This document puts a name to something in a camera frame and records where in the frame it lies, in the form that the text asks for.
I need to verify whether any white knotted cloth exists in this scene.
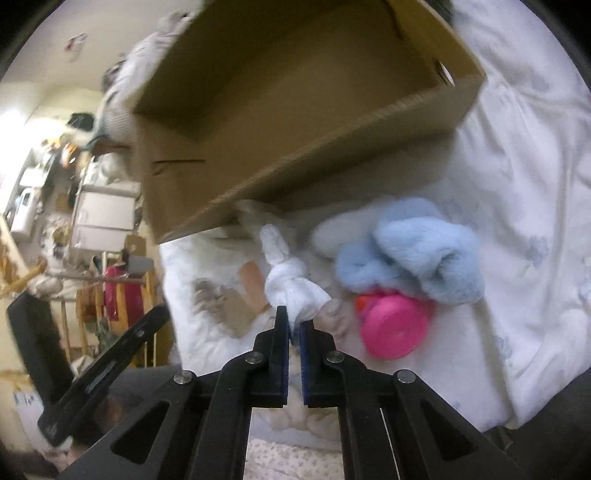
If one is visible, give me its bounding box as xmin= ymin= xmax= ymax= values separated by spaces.
xmin=259 ymin=224 xmax=331 ymax=328

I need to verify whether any pink plastic toy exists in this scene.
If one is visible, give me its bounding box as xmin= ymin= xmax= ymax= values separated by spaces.
xmin=353 ymin=292 xmax=436 ymax=360

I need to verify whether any light blue plush toy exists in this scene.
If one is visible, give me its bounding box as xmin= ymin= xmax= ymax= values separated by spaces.
xmin=311 ymin=197 xmax=485 ymax=306

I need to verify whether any white drawer cabinet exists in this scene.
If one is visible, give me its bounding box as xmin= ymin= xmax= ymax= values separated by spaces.
xmin=69 ymin=187 xmax=136 ymax=260

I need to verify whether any brown cardboard box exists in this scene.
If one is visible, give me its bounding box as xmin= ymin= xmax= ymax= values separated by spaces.
xmin=132 ymin=1 xmax=485 ymax=243

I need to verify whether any white bear print duvet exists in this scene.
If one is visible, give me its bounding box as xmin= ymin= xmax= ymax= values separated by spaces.
xmin=158 ymin=0 xmax=591 ymax=451

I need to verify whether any striped grey pillow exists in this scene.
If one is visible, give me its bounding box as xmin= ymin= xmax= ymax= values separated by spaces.
xmin=95 ymin=10 xmax=199 ymax=146

